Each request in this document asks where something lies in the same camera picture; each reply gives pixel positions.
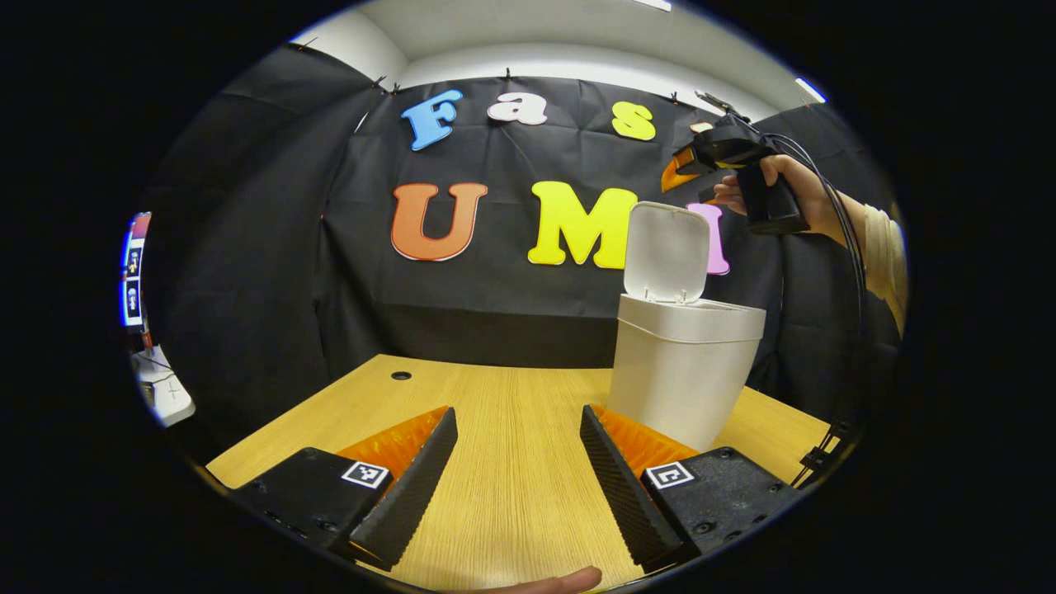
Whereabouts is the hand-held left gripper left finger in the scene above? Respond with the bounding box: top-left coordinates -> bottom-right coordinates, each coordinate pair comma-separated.
231,405 -> 460,572

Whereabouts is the wooden desktop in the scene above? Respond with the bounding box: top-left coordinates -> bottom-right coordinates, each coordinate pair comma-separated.
205,355 -> 832,593

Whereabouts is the black backdrop cloth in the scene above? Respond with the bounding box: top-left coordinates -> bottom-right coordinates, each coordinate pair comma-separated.
144,45 -> 904,463

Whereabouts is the white garbage bin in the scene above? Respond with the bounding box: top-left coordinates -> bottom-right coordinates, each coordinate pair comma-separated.
606,201 -> 767,453

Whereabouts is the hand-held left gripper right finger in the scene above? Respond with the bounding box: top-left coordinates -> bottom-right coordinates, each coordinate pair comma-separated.
579,403 -> 803,574

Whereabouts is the black cable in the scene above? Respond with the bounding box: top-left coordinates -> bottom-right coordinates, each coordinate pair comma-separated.
693,89 -> 869,489

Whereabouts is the white plastic device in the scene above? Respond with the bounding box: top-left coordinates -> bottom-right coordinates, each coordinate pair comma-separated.
130,345 -> 197,428

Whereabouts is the blue framed screen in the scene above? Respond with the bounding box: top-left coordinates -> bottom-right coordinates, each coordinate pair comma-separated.
120,212 -> 154,331

